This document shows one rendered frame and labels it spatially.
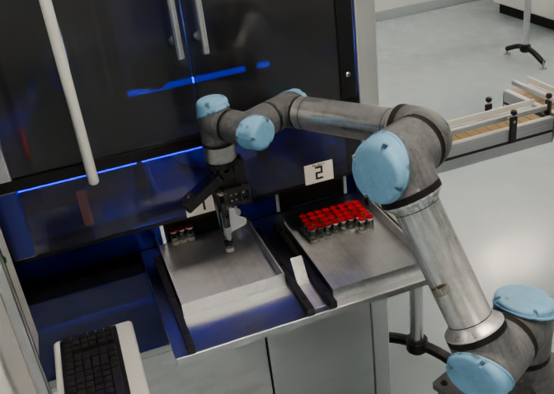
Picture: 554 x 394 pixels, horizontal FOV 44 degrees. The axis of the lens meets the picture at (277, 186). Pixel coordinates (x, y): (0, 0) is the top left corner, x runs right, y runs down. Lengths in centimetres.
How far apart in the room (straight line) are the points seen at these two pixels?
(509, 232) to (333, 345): 152
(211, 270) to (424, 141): 77
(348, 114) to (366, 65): 44
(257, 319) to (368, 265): 33
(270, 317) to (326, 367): 72
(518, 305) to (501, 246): 202
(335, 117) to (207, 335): 57
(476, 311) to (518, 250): 211
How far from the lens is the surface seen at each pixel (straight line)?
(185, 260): 186
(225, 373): 217
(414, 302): 253
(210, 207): 183
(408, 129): 124
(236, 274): 176
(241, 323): 161
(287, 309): 163
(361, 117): 140
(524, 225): 360
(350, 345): 229
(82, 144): 163
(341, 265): 175
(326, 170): 191
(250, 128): 145
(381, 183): 120
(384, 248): 181
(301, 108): 151
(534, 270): 328
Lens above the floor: 189
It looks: 28 degrees down
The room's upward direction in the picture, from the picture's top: 7 degrees counter-clockwise
